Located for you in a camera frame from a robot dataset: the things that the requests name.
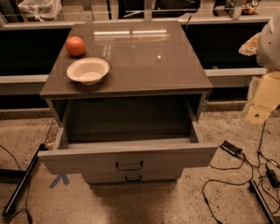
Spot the thin black cable left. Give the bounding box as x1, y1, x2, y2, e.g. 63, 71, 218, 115
0, 143, 33, 224

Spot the grey drawer cabinet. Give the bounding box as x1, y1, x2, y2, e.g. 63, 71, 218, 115
39, 20, 214, 186

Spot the black top drawer handle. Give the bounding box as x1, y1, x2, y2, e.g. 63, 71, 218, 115
115, 161, 144, 172

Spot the black floor cable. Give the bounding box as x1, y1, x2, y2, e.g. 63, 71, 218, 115
201, 121, 280, 224

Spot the black lower drawer handle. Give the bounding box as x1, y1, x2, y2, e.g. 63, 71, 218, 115
125, 175, 142, 183

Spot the white bowl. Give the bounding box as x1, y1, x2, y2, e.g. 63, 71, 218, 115
66, 58, 109, 85

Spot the black bar right floor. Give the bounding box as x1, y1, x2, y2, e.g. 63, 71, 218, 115
249, 180, 280, 224

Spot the black bar left floor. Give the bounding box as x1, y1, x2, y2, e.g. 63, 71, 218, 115
2, 143, 47, 217

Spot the white plastic bag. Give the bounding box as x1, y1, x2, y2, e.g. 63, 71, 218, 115
17, 0, 62, 22

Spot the lower drawer front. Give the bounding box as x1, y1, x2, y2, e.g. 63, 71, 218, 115
82, 168, 183, 185

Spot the black drawer handle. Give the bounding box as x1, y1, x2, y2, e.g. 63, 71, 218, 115
115, 161, 144, 172
125, 175, 142, 183

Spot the black power adapter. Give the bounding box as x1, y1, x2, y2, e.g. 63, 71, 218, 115
221, 141, 242, 157
266, 169, 279, 188

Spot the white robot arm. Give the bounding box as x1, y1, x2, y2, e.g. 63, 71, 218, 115
238, 16, 280, 71

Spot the black bar floor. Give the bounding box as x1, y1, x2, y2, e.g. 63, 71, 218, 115
249, 180, 280, 224
2, 143, 47, 217

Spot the orange fruit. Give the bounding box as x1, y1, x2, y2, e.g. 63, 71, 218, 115
66, 36, 86, 56

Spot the drawer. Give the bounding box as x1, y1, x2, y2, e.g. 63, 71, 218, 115
82, 168, 183, 185
38, 96, 217, 174

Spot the wire mesh basket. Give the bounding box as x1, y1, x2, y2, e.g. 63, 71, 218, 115
45, 120, 59, 150

